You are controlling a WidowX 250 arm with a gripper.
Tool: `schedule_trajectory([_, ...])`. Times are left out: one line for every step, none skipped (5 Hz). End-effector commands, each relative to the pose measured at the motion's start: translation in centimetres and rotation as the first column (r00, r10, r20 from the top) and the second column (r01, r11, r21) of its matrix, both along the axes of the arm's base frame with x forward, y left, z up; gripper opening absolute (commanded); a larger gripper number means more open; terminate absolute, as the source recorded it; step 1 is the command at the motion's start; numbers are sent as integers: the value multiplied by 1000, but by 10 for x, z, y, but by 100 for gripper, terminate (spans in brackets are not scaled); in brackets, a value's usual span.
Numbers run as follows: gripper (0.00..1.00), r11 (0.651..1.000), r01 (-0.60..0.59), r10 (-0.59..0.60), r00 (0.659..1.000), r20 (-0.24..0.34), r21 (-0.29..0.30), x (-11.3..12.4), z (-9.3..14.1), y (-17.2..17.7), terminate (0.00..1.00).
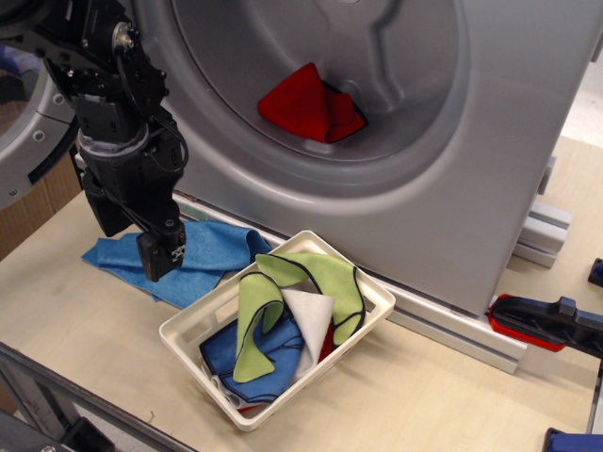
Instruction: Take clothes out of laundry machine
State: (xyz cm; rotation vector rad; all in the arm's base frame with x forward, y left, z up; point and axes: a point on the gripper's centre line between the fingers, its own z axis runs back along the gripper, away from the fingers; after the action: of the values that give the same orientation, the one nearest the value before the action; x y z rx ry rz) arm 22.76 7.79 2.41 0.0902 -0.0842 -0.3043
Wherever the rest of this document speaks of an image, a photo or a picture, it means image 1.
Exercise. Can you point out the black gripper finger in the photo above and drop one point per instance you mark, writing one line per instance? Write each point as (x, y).
(159, 255)

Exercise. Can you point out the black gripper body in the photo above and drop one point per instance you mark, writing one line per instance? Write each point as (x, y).
(132, 183)

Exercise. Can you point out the red cloth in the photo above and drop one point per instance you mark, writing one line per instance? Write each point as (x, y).
(305, 106)

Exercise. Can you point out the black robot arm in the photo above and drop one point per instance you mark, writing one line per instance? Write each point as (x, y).
(94, 55)

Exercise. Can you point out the grey washing machine door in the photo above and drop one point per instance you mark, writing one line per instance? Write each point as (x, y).
(37, 124)

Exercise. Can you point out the grey toy washing machine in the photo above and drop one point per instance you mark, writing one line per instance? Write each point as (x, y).
(464, 101)

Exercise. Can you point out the light blue cloth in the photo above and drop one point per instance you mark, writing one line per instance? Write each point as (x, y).
(213, 250)

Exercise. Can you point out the cardboard box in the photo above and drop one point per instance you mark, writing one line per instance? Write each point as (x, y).
(24, 217)

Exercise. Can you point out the green cloth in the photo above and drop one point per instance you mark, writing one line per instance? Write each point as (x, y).
(261, 301)

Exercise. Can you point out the white plastic basket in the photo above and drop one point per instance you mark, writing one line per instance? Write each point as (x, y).
(185, 331)

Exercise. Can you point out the dark blue cloth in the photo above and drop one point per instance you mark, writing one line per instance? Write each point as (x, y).
(264, 368)

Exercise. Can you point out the white cloth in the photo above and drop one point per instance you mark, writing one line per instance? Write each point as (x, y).
(312, 312)

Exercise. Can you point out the red black clamp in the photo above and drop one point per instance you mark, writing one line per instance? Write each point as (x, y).
(548, 325)

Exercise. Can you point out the black corner object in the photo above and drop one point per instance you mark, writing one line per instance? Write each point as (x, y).
(596, 272)

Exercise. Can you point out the blue black object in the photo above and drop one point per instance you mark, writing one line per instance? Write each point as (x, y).
(558, 441)

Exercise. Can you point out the metal table frame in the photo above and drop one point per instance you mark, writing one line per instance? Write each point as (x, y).
(49, 412)

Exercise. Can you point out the aluminium profile rail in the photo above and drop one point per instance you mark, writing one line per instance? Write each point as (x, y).
(447, 325)

